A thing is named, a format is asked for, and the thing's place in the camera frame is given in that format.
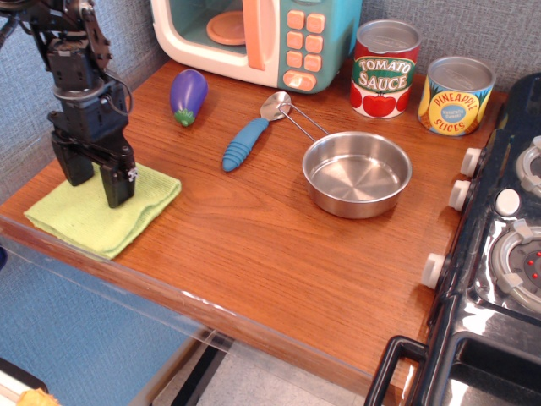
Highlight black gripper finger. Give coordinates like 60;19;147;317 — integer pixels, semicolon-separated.
52;131;94;186
100;165;135;208

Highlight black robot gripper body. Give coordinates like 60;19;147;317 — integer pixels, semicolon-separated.
47;80;135;168

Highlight green rag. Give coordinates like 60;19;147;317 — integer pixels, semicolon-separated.
25;165;182;260

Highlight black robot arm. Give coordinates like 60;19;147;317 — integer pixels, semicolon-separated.
1;1;138;208

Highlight purple toy eggplant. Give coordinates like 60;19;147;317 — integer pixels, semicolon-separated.
169;69;209;127

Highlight clear acrylic table guard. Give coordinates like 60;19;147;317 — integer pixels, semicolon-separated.
1;216;371;381

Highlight orange fuzzy object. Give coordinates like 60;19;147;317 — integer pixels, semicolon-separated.
16;388;60;406

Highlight teal toy microwave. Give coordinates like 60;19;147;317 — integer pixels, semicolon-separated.
150;1;363;94

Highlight small steel saucepan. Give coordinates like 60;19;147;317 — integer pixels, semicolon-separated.
278;102;413;220

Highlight tomato sauce can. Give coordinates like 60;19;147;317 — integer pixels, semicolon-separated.
350;19;421;118

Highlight white stove knob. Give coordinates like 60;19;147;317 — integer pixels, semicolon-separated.
460;148;482;178
421;253;445;289
448;180;471;211

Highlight pineapple slices can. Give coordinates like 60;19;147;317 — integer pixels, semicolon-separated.
418;56;496;137

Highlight white round stove button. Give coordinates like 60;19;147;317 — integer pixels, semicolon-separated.
495;189;521;217

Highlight black toy stove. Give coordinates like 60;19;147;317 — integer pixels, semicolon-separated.
364;72;541;406

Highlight grey stove burner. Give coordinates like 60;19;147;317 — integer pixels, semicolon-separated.
516;135;541;197
490;219;540;314

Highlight blue handled metal spoon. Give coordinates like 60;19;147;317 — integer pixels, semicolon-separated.
222;91;291;172

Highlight black oven door handle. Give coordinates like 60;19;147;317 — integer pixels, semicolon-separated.
364;335;429;406

